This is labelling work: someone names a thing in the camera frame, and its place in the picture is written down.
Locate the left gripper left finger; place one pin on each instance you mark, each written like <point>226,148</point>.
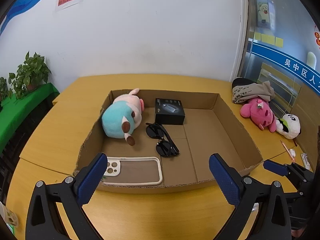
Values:
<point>44,220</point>

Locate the white panda plush toy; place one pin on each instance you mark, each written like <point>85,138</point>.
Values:
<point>288,126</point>

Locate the potted green plant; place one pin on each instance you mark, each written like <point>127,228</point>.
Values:
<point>29,75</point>
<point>4,90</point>

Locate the brown cardboard box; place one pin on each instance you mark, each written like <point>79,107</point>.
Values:
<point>209,127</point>

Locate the pink plush toy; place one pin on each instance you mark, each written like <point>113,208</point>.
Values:
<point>259,112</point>

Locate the clear white phone case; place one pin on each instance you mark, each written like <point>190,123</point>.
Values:
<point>133,171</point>

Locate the black sunglasses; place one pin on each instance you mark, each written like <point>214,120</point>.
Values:
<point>165,146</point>

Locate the pink pen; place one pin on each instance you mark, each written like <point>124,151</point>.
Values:
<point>288,151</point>

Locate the green cloth side table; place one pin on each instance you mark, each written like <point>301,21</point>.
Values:
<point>14,111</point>

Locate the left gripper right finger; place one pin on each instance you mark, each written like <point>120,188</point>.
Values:
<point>272,220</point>

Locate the white plastic packaging tray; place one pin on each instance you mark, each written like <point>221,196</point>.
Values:
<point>305,160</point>

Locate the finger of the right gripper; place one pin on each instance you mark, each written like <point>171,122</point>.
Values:
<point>277,168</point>

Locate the black charger box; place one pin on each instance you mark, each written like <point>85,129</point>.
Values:
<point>169,112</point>

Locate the pig plush toy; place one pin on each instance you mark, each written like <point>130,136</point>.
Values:
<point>123,116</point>

